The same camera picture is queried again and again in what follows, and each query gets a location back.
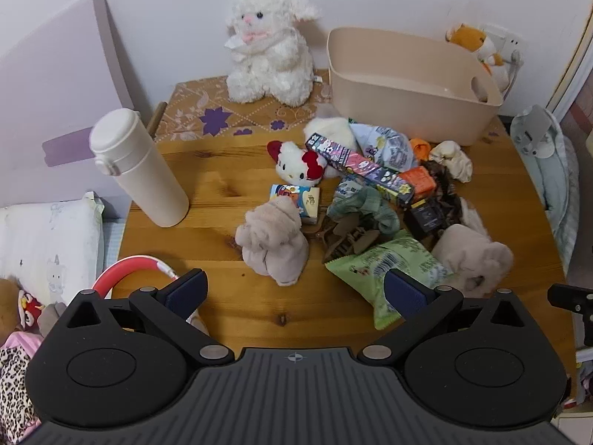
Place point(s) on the brown floral table cloth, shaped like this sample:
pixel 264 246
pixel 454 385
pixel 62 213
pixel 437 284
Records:
pixel 194 111

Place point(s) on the lavender board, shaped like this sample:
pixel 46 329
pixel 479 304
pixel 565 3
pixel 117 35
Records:
pixel 55 102

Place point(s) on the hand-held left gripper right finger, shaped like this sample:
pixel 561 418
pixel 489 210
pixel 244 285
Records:
pixel 407 294

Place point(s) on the white fluffy plush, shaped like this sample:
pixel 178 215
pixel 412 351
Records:
pixel 331 130

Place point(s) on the beige plastic bin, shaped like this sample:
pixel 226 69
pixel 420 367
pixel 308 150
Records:
pixel 407 102

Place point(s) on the wooden stick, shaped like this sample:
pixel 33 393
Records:
pixel 157 118

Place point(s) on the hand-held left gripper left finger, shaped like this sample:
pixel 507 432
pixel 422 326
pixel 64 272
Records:
pixel 187 289

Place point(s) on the white cat plush red bow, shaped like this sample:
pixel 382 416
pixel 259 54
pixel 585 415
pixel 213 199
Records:
pixel 294 162

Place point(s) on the cream sock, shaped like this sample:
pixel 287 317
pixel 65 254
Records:
pixel 454 160

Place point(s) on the green plaid scrunchie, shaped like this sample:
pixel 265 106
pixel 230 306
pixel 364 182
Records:
pixel 370 204

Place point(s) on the light blue blanket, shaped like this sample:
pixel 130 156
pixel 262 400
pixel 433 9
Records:
pixel 563 194

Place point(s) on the blue white printed packet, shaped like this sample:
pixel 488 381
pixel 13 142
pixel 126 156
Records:
pixel 384 143

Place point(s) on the orange hamster plush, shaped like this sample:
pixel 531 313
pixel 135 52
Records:
pixel 468 37

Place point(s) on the grey plastic stand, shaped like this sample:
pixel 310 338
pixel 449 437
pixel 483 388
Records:
pixel 535 127

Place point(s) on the pink cloth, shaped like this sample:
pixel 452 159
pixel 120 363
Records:
pixel 21 342

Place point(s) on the long colourful cartoon box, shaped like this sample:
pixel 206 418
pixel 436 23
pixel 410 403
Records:
pixel 356 167

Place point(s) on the dark brown crumpled wrapper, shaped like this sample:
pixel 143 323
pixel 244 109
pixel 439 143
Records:
pixel 447 190

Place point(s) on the leopard print cloth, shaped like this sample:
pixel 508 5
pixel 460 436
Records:
pixel 14 389

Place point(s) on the small blue cartoon box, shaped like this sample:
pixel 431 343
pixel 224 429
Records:
pixel 301 197

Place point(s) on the red white headphones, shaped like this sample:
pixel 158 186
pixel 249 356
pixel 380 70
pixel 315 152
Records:
pixel 125 266

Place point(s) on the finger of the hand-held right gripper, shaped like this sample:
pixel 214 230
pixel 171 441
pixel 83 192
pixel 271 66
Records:
pixel 567 299

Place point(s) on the white thermos bottle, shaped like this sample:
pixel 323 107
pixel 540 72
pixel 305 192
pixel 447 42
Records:
pixel 143 176

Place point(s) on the orange box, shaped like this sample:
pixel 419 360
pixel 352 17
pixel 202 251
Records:
pixel 417 184

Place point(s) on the white wall socket plate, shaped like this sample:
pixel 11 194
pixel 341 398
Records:
pixel 509 39

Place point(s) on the white fluffy cloth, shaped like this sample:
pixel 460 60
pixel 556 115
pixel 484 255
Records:
pixel 472 218

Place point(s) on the black box yellow label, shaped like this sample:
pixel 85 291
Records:
pixel 424 220

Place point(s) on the green snack packet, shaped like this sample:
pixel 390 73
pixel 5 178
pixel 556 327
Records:
pixel 370 264

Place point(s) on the cream door frame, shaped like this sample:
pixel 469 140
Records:
pixel 574 65

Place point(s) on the white plush lamb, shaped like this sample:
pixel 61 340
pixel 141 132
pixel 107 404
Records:
pixel 273 55

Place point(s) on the small orange toy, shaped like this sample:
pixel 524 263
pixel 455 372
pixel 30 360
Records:
pixel 419 147

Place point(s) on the grey plush toy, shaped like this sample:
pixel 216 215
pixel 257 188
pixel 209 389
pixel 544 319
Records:
pixel 52 317

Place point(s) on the small red plush toy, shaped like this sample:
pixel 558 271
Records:
pixel 30 308

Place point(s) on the white printed pillow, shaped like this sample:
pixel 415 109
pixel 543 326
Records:
pixel 46 241

